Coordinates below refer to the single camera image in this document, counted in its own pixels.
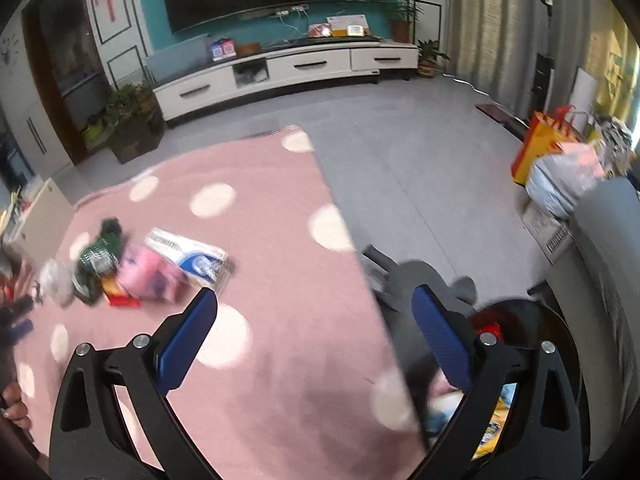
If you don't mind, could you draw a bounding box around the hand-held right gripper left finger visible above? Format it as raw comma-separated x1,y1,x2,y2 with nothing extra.
49,287,223,480

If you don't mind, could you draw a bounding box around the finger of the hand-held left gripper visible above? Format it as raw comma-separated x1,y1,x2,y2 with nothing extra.
0,295,36,345

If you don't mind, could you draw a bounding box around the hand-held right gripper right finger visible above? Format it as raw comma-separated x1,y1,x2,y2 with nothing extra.
410,283,583,480

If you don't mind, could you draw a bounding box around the pink plastic bag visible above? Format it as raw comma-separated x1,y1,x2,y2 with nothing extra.
425,375,461,401

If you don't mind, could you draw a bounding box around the black trash bin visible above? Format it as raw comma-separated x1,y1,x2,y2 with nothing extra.
380,297,583,466

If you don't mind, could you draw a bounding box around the light blue wrapper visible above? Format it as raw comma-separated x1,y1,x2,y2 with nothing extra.
427,392,463,431

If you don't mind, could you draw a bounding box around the yellow chip bag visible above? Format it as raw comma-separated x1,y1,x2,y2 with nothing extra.
472,382,518,461

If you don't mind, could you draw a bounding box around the person's left hand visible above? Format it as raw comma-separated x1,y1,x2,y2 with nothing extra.
0,382,33,443

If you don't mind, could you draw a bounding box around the white plastic bag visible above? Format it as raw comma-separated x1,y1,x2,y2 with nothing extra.
40,260,76,306

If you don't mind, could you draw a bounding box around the red wrapper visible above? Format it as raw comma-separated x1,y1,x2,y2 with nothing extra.
102,280,141,308

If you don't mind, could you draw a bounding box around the pink tissue packet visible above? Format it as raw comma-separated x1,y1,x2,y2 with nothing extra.
120,245,186,303

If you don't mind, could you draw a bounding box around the white blue toothpaste box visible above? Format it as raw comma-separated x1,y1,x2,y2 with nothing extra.
145,227,231,291

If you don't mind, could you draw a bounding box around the green snack packet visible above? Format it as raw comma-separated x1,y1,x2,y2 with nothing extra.
75,242,121,301

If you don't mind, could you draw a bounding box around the pink dotted blanket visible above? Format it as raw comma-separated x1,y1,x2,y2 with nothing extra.
10,125,426,480

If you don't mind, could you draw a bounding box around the grey sofa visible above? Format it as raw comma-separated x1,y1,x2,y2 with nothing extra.
545,175,640,461

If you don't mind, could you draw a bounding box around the filled pale plastic bag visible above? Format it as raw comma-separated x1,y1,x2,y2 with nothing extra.
525,142,608,218

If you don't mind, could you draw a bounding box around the yellow red gift bag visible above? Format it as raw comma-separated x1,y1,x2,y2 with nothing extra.
511,106,588,186

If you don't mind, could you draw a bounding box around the planter with green plants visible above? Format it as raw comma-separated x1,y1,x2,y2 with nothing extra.
82,82,166,163

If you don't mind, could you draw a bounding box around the small potted plant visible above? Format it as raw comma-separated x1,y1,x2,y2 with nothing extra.
416,39,451,79

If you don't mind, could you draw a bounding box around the grey translucent tank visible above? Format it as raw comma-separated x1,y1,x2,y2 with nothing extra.
145,34,211,83

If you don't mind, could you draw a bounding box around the white television cabinet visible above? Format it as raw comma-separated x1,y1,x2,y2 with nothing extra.
151,40,420,123

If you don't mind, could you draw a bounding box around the beige curtain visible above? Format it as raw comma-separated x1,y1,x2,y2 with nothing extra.
442,0,621,126

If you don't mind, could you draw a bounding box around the tall potted plant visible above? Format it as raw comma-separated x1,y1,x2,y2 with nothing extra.
382,0,423,43

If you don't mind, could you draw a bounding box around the yellow white box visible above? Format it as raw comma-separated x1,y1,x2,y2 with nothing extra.
325,14,371,38

